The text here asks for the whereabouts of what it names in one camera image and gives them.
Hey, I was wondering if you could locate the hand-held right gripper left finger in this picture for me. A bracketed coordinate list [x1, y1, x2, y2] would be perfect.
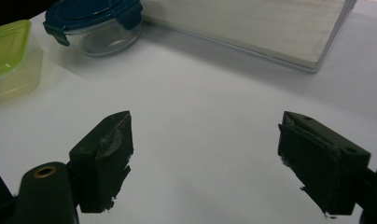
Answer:
[68, 110, 134, 215]

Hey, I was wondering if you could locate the white wire shelf rack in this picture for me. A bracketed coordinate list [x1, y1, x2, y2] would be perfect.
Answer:
[139, 0, 359, 75]

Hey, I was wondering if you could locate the yellow-green square plate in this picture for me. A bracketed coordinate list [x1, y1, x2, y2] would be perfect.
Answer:
[0, 19, 44, 107]

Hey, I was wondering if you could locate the round glass container blue lid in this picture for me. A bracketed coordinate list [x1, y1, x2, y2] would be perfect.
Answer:
[42, 0, 145, 58]

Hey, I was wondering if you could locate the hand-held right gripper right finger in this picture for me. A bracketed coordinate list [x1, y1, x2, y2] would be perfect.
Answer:
[276, 110, 372, 217]

